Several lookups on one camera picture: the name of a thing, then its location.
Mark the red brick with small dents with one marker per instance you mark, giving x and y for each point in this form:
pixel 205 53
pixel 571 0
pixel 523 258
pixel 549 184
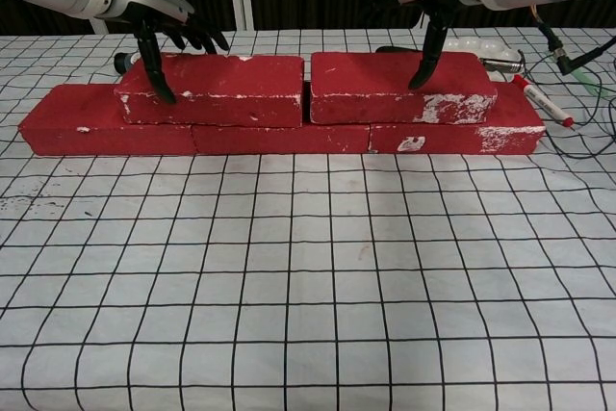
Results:
pixel 231 79

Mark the red brick with chipped corner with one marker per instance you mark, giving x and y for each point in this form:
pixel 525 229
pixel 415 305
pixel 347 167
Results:
pixel 366 74

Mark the dark ink bottle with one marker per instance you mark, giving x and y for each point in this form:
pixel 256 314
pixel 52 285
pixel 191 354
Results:
pixel 124 63

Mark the white paint palette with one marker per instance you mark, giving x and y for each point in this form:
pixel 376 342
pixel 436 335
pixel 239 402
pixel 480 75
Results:
pixel 491 47

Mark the silver metal pen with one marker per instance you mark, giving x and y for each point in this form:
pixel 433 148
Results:
pixel 505 63

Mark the red base brick white patch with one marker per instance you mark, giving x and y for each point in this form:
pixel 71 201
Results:
pixel 520 112

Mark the red capped white marker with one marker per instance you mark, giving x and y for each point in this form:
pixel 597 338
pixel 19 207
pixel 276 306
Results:
pixel 544 100

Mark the green plastic comb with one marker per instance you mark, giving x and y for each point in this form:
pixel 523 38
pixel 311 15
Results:
pixel 582 76

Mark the white black checkered tablecloth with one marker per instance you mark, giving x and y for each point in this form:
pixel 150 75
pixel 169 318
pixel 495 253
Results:
pixel 308 286

